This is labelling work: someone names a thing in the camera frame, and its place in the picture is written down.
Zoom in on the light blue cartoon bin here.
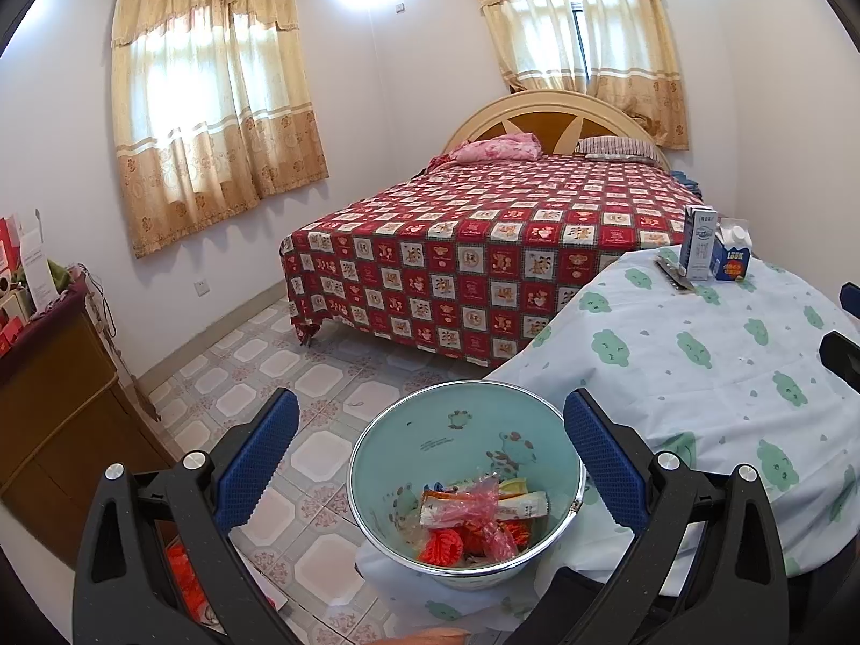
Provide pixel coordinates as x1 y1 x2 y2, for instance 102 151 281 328
347 381 585 593

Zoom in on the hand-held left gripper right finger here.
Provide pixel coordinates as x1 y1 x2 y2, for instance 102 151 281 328
563 388 790 645

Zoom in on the white card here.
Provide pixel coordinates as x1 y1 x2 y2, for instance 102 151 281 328
18 211 56 314

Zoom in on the bed with red checkered cover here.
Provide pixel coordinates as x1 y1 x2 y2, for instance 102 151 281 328
280 152 708 362

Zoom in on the tall white carton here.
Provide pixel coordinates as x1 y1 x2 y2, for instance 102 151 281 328
679 204 719 282

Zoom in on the wooden cabinet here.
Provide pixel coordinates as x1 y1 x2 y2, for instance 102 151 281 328
0 289 163 567

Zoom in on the maroon cloth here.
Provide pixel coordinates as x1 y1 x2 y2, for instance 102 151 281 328
0 277 96 365

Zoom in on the narrow beige patterned curtain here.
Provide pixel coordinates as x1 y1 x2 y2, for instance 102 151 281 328
468 0 587 96
571 0 690 151

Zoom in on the table with green-print cloth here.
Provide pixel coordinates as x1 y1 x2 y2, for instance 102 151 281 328
355 248 860 641

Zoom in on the wide beige patterned curtain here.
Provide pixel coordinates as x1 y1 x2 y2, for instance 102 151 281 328
110 0 331 260

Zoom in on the striped pillow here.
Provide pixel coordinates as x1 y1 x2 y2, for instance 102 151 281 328
574 135 663 164

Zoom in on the blue gable carton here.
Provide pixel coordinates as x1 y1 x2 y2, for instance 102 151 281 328
710 224 753 282

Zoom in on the cream wooden bed headboard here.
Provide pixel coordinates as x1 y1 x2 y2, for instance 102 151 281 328
440 90 673 169

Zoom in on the white orange wrapper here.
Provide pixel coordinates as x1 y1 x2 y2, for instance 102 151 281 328
420 488 550 526

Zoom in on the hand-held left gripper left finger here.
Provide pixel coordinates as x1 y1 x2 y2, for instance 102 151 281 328
73 388 300 645

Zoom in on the red ribbed foam net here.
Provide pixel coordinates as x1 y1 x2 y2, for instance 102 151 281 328
496 515 533 547
418 525 472 566

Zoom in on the pink blanket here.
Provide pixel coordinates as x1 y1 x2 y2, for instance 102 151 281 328
446 132 542 164

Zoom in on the red plastic bag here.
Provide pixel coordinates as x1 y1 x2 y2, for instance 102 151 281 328
164 543 204 627

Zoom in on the dark flat wrapper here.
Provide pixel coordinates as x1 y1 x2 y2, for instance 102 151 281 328
654 254 697 294

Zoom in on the red gift box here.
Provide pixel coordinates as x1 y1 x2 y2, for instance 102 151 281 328
0 215 23 271

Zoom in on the person's left hand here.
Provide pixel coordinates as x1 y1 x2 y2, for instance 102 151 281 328
395 627 472 645

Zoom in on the window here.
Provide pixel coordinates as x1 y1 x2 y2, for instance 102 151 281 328
568 0 593 86

